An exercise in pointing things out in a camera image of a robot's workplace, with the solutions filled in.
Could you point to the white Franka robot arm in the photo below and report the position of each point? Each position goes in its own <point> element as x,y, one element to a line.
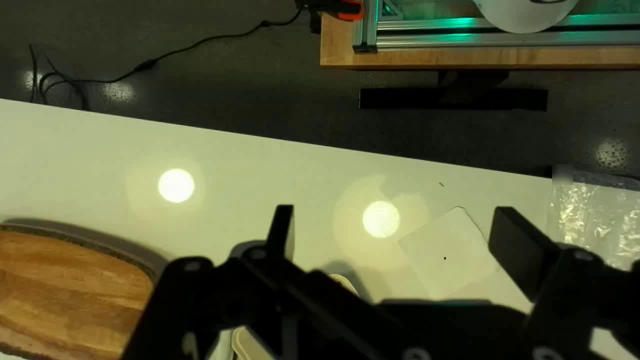
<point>526,16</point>

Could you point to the aluminium profile frame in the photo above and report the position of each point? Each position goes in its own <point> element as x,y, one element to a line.
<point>467,41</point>

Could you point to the white square napkin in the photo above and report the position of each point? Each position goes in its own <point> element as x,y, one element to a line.
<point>447,247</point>

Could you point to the oval wooden tray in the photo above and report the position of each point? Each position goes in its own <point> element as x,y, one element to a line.
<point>66,293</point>

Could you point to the clear plastic bag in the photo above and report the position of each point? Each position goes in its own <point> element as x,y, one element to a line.
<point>600,213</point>

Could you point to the orange black clamp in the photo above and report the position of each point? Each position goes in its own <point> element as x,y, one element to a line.
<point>346,8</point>

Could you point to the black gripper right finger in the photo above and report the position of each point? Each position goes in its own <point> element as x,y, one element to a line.
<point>572,287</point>

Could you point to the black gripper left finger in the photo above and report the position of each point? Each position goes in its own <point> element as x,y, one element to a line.
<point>200,301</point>

